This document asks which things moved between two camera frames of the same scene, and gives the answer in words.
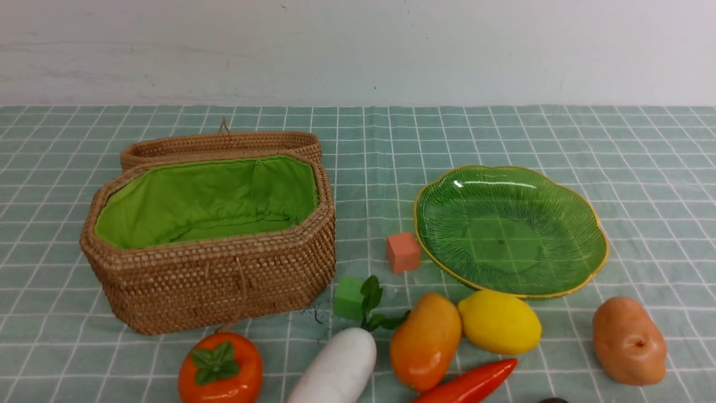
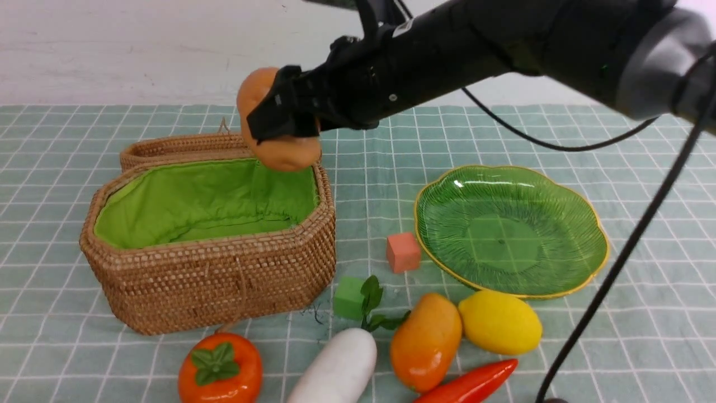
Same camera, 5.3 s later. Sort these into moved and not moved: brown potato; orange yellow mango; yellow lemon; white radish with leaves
Moved: brown potato
Not moved: orange yellow mango; white radish with leaves; yellow lemon
